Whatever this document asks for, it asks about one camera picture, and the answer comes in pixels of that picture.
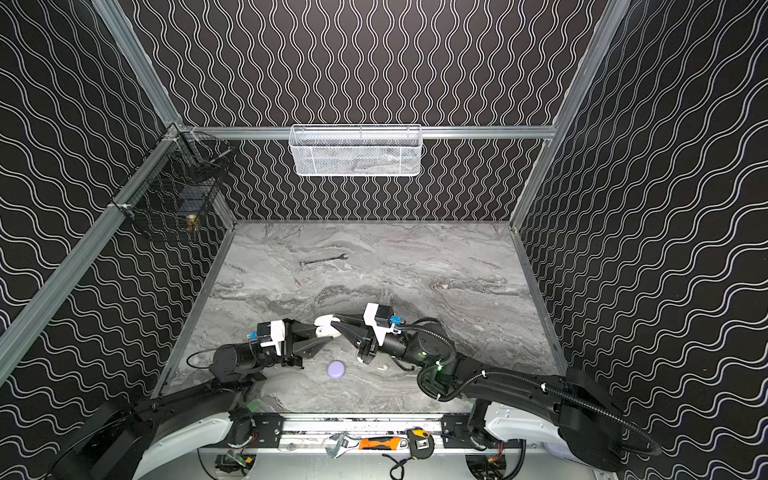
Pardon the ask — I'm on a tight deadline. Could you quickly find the cream earbud charging case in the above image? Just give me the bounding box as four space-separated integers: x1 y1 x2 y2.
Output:
314 314 341 338

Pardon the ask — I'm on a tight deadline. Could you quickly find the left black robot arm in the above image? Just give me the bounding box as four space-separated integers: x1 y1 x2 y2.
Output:
46 320 333 479

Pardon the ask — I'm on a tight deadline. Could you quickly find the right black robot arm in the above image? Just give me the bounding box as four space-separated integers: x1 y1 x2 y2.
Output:
329 315 661 471

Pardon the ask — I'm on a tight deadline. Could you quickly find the purple round charging case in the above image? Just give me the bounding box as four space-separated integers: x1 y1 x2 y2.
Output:
327 360 346 380

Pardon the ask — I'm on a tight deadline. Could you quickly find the steel combination wrench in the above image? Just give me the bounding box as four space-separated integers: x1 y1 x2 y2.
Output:
299 253 349 267

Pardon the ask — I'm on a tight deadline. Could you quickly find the adjustable wrench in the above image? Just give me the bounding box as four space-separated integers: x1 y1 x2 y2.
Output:
325 432 355 459

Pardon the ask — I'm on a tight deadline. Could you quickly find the yellow black tape measure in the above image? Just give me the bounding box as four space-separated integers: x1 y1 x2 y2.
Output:
406 428 435 460

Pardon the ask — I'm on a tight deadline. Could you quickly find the brass fitting in basket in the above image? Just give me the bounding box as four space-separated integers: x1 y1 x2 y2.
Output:
185 214 199 233

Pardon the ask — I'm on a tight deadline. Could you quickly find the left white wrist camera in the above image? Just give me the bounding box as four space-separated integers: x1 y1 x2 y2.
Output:
247 320 287 356

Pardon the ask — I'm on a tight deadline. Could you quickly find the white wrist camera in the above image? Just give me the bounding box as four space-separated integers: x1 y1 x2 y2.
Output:
247 320 287 356
363 303 403 346

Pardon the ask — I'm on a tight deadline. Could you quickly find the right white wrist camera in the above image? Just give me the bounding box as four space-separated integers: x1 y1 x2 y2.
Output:
363 303 403 346

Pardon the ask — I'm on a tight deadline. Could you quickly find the white wire mesh basket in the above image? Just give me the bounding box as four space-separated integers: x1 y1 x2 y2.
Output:
288 124 424 177

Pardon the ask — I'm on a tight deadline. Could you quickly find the black wire basket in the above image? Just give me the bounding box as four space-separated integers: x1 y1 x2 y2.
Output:
123 132 233 244

